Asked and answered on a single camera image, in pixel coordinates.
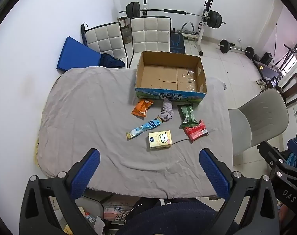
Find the grey exercise handle frame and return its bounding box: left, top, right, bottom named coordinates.
left=180, top=21, right=195, bottom=35

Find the black weight bench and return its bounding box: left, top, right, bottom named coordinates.
left=170, top=28, right=187, bottom=54

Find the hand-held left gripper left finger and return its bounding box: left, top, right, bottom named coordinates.
left=19, top=148, right=105, bottom=235

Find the clear plastic bag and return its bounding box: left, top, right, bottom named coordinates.
left=103, top=199, right=135, bottom=226

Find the black treadmill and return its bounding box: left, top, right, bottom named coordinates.
left=251, top=54, right=282, bottom=79

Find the grey sock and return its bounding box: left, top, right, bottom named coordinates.
left=159, top=99, right=174, bottom=121

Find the long barbell with black plates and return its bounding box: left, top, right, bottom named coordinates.
left=119, top=2, right=226, bottom=28

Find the yellow tissue pack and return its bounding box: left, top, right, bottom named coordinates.
left=148, top=130, right=173, bottom=150

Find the thin black cable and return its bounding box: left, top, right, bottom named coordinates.
left=172, top=133, right=210, bottom=144

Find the red snack packet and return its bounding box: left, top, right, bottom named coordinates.
left=184, top=119, right=209, bottom=142

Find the long blue snack packet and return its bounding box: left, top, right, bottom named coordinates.
left=126, top=117, right=163, bottom=140

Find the grey shell chair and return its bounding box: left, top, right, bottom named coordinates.
left=228, top=88, right=290, bottom=165

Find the white padded chair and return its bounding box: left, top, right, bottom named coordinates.
left=85, top=22, right=127, bottom=69
left=128, top=16, right=172, bottom=68

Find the black metal stand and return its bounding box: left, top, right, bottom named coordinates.
left=273, top=43, right=297, bottom=72

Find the black speaker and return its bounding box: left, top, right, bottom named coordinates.
left=261, top=52, right=274, bottom=65

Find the short barbell with black plates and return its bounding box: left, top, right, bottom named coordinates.
left=218, top=39, right=255, bottom=59

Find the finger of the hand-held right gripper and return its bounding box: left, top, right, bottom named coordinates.
left=257, top=141, right=286, bottom=170
left=287, top=138, right=297, bottom=152

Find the person's dark navy clothing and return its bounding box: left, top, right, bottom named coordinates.
left=116, top=199, right=239, bottom=235

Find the large glass jar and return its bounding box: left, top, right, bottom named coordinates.
left=117, top=17, right=132, bottom=44

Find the dark wooden chair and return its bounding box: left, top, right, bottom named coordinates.
left=266, top=73, right=297, bottom=107

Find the orange snack packet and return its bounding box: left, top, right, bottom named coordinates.
left=131, top=99, right=154, bottom=118

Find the white bench press rack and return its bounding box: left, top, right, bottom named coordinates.
left=142, top=0, right=214, bottom=56

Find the cardboard box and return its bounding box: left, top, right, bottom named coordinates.
left=134, top=51, right=208, bottom=106

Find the blue foam mat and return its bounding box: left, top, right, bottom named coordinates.
left=56, top=37, right=102, bottom=72

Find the black and blue pole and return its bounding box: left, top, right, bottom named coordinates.
left=80, top=23, right=88, bottom=46

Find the dark blue jacket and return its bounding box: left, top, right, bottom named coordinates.
left=99, top=53, right=125, bottom=68

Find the green snack packet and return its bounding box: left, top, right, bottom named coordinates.
left=177, top=103, right=198, bottom=129

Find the grey table cloth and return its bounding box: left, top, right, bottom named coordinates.
left=36, top=66, right=234, bottom=200

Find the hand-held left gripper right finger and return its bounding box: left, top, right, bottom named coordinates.
left=199, top=148, right=280, bottom=235

